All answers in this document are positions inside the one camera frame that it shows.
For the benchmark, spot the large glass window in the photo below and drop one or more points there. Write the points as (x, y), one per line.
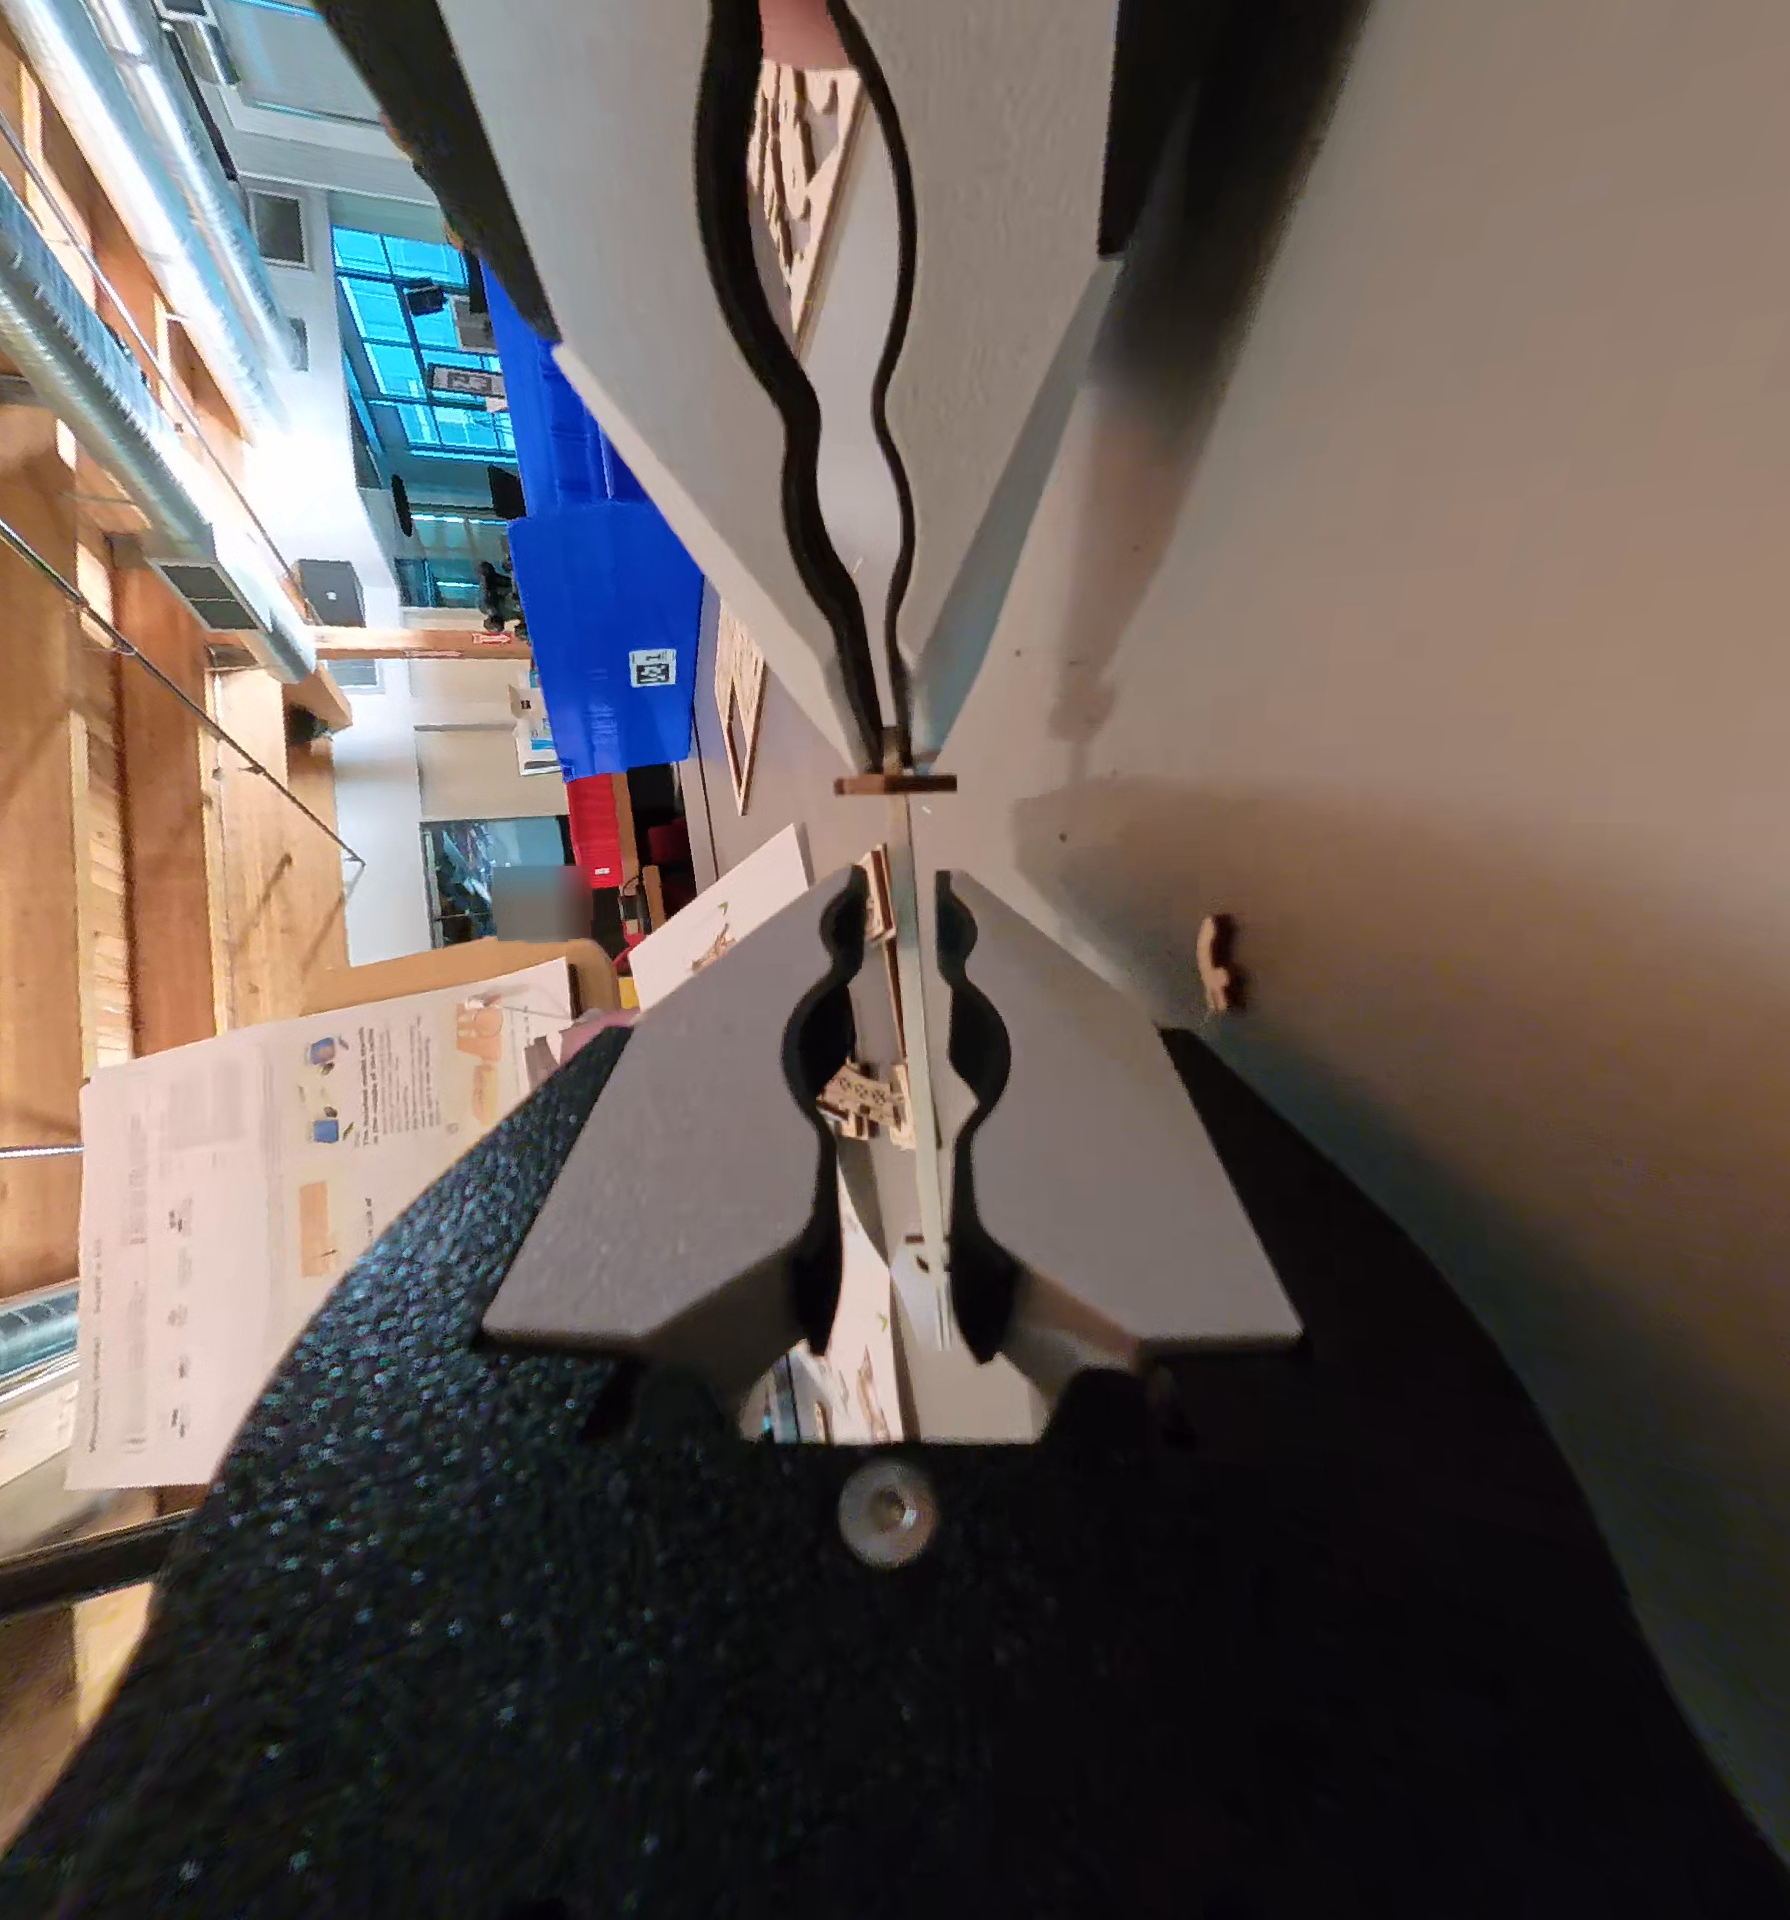
(423, 359)

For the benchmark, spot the small black machine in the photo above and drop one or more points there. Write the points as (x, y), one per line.
(498, 593)

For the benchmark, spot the white cardboard box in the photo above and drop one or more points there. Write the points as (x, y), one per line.
(536, 736)

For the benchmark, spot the white instruction booklet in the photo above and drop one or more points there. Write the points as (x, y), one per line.
(731, 899)

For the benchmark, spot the wooden parts sheet with arches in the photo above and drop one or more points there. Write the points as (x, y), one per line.
(820, 225)

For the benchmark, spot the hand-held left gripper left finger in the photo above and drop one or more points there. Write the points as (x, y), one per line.
(669, 1185)

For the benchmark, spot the tagged blue plastic bin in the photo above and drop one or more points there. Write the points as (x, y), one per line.
(595, 600)

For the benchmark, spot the metal vent grille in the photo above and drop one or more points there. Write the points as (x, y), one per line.
(212, 593)

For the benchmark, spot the small square wooden platform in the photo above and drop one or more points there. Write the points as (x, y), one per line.
(874, 781)

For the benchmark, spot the black speaker box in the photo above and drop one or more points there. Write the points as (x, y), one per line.
(330, 590)

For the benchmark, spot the red plastic bin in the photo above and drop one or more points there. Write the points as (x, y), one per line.
(595, 826)

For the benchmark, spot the hook-shaped wooden scrap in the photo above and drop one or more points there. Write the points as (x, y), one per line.
(1221, 960)

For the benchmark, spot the wooden sheet with rectangular cut-out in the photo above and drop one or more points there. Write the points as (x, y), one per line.
(738, 646)

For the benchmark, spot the thin wooden tower spire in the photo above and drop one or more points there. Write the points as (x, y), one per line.
(919, 1019)

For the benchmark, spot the wooden tower model section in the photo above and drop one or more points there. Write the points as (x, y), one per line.
(866, 1102)

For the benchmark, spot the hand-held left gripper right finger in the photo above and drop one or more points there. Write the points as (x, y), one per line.
(1119, 1171)

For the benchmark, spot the printed instruction sheet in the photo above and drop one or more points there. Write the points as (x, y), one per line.
(235, 1202)

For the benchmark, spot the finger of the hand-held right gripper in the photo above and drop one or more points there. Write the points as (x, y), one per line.
(641, 301)
(999, 225)

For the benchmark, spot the purple tower picture card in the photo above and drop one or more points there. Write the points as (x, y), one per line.
(595, 1029)

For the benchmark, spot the silver ventilation duct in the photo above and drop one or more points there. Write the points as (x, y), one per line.
(86, 346)
(160, 196)

